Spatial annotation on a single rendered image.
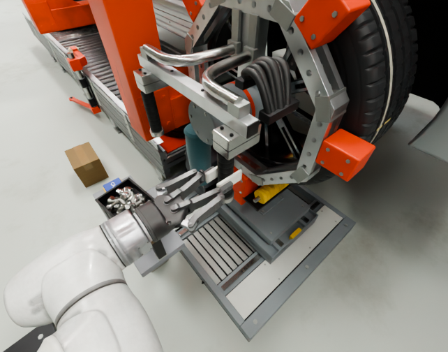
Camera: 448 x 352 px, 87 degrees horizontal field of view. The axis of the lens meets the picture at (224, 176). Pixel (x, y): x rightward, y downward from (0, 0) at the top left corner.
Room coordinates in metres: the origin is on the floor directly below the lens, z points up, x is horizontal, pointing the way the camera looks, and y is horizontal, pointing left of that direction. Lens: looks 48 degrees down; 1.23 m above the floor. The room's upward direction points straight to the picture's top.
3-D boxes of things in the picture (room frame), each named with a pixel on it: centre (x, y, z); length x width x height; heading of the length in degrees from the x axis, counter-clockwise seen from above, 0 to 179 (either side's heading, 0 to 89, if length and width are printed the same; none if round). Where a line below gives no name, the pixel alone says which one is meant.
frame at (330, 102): (0.65, -0.07, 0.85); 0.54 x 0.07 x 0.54; 40
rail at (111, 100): (1.95, 1.13, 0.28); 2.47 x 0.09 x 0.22; 40
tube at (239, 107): (0.49, -0.04, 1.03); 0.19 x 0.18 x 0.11; 130
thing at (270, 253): (0.76, -0.20, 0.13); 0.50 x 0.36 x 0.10; 40
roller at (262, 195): (0.62, -0.23, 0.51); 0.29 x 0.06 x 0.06; 130
